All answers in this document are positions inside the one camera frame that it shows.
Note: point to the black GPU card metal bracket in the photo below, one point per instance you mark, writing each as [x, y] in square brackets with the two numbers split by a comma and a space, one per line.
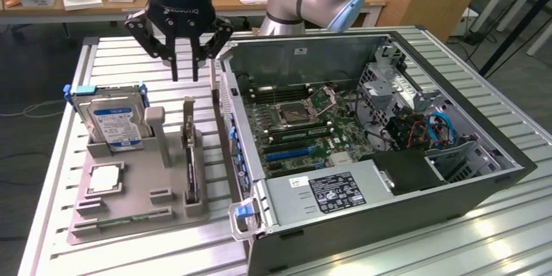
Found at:
[192, 172]

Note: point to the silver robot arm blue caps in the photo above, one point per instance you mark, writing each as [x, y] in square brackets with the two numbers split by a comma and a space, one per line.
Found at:
[284, 1]

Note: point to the thin metal locking lever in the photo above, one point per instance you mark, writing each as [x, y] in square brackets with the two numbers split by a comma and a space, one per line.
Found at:
[275, 95]

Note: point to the hard disk blue carrier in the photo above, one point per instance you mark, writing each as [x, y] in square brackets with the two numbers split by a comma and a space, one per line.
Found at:
[116, 121]

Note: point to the CPU socket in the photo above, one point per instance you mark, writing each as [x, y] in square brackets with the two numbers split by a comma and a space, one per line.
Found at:
[295, 113]

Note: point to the blue slot clip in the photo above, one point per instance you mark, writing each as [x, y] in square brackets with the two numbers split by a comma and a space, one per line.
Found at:
[243, 171]
[232, 133]
[240, 160]
[244, 181]

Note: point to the metal socket cover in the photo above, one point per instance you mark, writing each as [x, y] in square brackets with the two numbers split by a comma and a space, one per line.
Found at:
[323, 99]

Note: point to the long black expansion slot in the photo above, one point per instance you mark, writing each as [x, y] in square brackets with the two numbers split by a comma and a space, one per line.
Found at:
[287, 148]

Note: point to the blue expansion slot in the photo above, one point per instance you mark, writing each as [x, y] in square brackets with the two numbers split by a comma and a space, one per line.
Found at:
[291, 154]

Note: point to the silver perforated disk bay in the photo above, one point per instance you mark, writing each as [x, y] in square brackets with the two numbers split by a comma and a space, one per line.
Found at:
[379, 95]

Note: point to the green motherboard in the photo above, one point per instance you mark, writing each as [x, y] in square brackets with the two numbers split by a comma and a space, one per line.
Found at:
[340, 140]

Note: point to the silver CPU chip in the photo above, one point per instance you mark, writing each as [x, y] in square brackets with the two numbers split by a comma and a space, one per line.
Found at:
[105, 179]

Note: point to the grey parts rack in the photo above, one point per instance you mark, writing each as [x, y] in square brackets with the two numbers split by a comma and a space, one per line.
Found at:
[141, 188]

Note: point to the silver chipset heatsink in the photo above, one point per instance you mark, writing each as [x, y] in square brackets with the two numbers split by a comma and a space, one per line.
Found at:
[340, 158]

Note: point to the black fan housing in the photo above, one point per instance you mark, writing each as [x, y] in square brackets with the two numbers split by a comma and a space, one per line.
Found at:
[400, 133]

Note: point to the grey power supply unit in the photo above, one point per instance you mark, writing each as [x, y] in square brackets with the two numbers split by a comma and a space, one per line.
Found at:
[284, 201]

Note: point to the blue case latch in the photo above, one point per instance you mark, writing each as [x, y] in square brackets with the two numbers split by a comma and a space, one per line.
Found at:
[243, 211]

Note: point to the green RAM stick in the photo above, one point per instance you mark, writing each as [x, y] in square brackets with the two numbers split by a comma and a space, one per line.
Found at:
[129, 219]

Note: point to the silver sheet metal disk bay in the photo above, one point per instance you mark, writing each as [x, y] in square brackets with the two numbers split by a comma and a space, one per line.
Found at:
[457, 166]

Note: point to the black slanted pole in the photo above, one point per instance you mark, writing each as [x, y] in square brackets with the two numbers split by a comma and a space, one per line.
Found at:
[517, 30]

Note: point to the black and silver PC case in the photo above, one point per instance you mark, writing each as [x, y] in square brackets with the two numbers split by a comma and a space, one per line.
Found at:
[388, 234]

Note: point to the white table frame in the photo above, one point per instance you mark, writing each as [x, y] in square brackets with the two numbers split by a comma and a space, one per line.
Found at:
[492, 4]

